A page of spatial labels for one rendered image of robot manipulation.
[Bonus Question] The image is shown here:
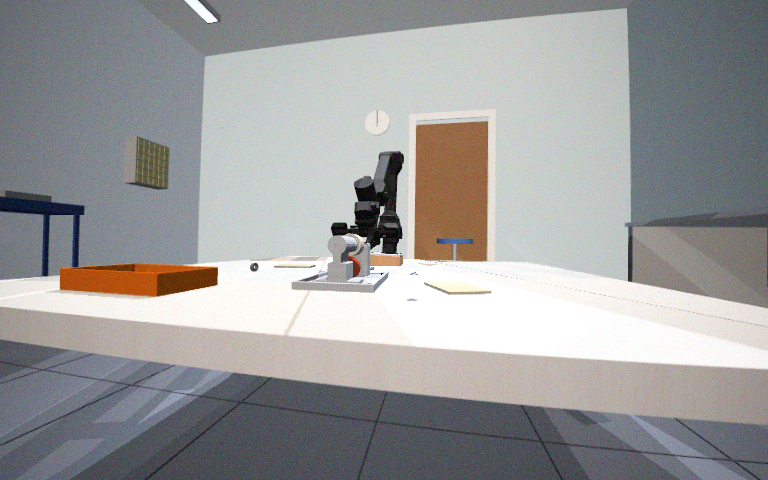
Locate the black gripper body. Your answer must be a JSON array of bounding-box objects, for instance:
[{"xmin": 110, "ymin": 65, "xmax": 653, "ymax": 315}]
[{"xmin": 331, "ymin": 215, "xmax": 399, "ymax": 244}]

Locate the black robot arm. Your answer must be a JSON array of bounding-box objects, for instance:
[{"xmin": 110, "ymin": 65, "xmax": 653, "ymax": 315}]
[{"xmin": 354, "ymin": 151, "xmax": 404, "ymax": 254}]

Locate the orange-red ring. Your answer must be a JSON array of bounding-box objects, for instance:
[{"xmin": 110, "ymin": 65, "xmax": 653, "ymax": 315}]
[{"xmin": 348, "ymin": 256, "xmax": 361, "ymax": 278}]

